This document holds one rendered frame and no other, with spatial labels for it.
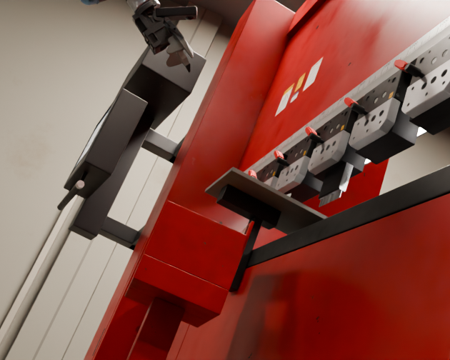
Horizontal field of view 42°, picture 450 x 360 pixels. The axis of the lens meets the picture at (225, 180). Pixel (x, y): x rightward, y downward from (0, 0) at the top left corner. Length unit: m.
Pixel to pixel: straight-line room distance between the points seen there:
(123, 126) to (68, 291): 1.72
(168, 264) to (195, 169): 1.29
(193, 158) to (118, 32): 2.58
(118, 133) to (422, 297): 1.82
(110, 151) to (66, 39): 2.45
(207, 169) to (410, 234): 1.57
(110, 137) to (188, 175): 0.35
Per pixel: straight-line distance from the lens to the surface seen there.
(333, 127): 1.57
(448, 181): 0.78
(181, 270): 1.01
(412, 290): 0.74
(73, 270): 3.90
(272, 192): 1.29
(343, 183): 1.44
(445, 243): 0.73
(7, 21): 4.84
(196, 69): 2.63
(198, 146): 2.31
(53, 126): 4.34
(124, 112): 2.42
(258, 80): 2.54
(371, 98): 1.44
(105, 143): 2.35
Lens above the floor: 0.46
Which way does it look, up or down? 24 degrees up
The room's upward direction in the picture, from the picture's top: 22 degrees clockwise
